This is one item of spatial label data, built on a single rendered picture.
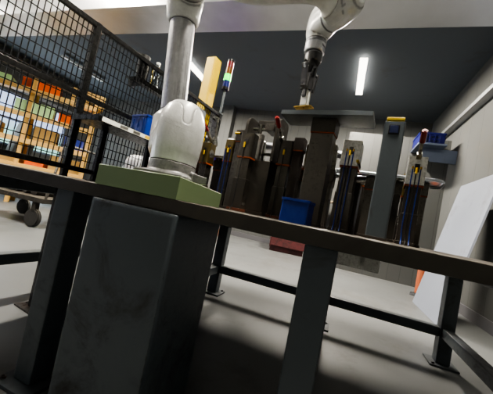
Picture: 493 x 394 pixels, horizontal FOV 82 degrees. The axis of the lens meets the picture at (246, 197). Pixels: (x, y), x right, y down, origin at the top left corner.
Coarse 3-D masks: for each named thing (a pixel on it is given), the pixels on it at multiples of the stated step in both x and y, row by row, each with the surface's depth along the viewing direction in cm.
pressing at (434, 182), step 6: (216, 156) 170; (222, 156) 168; (336, 168) 139; (336, 174) 153; (360, 174) 141; (366, 174) 138; (372, 174) 131; (360, 180) 151; (426, 180) 121; (432, 180) 120; (438, 180) 119; (432, 186) 134; (438, 186) 130
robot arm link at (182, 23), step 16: (176, 0) 109; (176, 16) 112; (192, 16) 113; (176, 32) 111; (192, 32) 114; (176, 48) 111; (192, 48) 116; (176, 64) 111; (176, 80) 111; (176, 96) 110
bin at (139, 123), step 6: (138, 114) 174; (144, 114) 171; (132, 120) 177; (138, 120) 174; (144, 120) 170; (150, 120) 171; (132, 126) 176; (138, 126) 173; (144, 126) 170; (150, 126) 172; (144, 132) 169
